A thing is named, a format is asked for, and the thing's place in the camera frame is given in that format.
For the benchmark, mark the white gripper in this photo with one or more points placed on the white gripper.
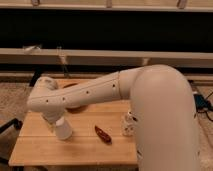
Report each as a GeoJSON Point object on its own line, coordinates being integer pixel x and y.
{"type": "Point", "coordinates": [52, 116]}

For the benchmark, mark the white ceramic cup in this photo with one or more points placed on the white ceramic cup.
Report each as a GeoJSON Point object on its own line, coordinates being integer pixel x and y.
{"type": "Point", "coordinates": [62, 128]}

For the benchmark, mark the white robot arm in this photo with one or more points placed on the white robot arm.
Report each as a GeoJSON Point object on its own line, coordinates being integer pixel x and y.
{"type": "Point", "coordinates": [162, 105]}

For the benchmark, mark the orange bowl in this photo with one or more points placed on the orange bowl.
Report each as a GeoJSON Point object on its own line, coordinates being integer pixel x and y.
{"type": "Point", "coordinates": [75, 109]}

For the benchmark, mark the black chair base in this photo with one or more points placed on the black chair base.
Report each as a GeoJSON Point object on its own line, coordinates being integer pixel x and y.
{"type": "Point", "coordinates": [17, 125]}

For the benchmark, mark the wooden table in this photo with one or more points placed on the wooden table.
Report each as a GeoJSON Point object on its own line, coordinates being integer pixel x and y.
{"type": "Point", "coordinates": [37, 144]}

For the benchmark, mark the red chili pepper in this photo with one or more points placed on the red chili pepper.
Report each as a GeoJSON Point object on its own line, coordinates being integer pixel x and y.
{"type": "Point", "coordinates": [103, 135]}

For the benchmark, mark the small white patterned bottle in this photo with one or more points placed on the small white patterned bottle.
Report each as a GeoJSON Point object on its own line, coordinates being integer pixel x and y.
{"type": "Point", "coordinates": [127, 124]}

